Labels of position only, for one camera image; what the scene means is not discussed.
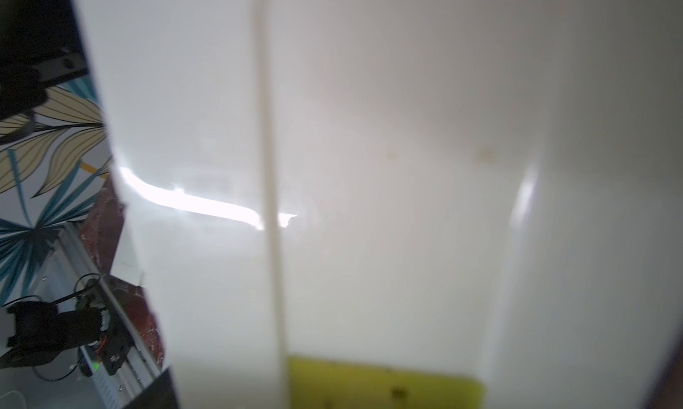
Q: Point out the white dispenser base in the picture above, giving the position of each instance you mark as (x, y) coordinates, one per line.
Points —
(479, 188)

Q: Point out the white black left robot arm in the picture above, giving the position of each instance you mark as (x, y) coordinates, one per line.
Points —
(34, 333)

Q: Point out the aluminium front rail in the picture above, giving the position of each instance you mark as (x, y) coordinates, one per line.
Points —
(118, 363)

